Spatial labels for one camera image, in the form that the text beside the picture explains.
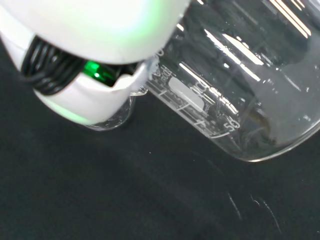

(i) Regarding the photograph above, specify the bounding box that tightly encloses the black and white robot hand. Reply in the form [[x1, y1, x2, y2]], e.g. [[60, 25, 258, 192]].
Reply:
[[0, 0, 193, 125]]

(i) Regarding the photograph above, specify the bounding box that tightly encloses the black table cloth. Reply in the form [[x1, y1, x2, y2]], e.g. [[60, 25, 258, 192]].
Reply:
[[0, 34, 320, 240]]

